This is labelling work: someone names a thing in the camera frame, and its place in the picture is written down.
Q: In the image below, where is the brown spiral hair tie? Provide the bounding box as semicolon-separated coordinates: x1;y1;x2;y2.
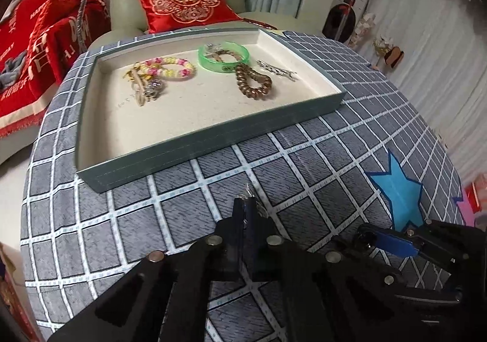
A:
234;62;274;102

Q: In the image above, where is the silver hair clip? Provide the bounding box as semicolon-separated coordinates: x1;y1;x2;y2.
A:
256;59;297;82

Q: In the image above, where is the gold tassel keychain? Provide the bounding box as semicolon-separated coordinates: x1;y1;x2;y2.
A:
131;76;147;106

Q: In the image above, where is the pink yellow bead bracelet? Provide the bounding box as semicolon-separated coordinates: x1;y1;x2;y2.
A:
142;56;197;81

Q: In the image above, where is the green bangle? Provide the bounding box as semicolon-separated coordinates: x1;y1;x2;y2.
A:
197;41;250;73

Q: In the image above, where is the silver heart pendant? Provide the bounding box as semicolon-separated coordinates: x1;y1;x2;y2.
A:
237;183;268;218

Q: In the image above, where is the teal jewelry tray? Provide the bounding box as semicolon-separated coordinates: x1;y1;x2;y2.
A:
75;27;346;192

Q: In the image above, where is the blue star sticker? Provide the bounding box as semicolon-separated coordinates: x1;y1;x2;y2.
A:
366;151;424;232

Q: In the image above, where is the grey checked tablecloth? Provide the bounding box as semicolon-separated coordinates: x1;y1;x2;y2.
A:
21;32;463;338

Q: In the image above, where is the yellow star sticker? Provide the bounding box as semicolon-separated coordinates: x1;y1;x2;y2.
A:
269;30;286;37

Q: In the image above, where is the flexible gooseneck stand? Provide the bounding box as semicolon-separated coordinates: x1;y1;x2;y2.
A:
76;0;87;54

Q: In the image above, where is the grey cloth on sofa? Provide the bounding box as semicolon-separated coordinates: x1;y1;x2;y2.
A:
0;50;27;91

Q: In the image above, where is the red embroidered cushion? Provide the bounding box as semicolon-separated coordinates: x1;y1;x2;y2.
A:
139;0;241;34

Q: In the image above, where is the red sofa blanket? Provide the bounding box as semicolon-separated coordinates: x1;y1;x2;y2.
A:
0;0;112;138

